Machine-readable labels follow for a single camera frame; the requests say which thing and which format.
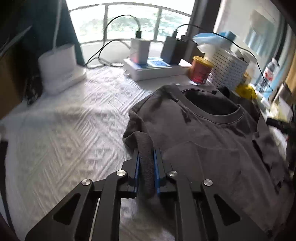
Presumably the dark grey t-shirt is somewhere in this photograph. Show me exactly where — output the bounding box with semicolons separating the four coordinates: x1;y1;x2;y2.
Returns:
123;85;294;232

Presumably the white textured tablecloth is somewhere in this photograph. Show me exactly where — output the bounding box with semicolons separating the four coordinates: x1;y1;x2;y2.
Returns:
0;64;290;241

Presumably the white power strip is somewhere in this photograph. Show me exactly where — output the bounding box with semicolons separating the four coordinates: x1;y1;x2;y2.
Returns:
123;57;192;81

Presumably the white desk lamp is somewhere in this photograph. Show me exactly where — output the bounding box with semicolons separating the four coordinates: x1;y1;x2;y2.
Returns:
38;1;86;95

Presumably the white charger plug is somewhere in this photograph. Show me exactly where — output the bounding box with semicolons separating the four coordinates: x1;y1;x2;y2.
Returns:
129;30;151;65

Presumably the red can yellow lid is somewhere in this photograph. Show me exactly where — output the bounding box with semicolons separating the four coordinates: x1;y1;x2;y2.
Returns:
188;56;214;84

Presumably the brown cardboard box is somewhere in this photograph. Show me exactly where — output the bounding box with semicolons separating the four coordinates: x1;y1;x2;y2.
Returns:
0;47;25;119

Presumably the black charger plug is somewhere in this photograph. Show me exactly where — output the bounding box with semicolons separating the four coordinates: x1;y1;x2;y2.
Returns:
161;30;187;65

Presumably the yellow snack packet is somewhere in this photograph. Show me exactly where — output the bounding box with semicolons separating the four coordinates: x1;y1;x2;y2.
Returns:
235;84;257;100

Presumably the white perforated basket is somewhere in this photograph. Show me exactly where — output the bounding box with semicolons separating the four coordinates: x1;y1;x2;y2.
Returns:
207;48;248;91

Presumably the water bottle red label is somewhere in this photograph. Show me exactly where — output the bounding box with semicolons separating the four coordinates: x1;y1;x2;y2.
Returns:
256;58;279;93

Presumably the blue tissue packet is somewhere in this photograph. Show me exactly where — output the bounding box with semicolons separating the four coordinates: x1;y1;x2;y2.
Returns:
193;31;236;49

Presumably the teal curtain left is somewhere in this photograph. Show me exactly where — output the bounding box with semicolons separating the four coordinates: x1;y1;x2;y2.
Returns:
18;1;85;66

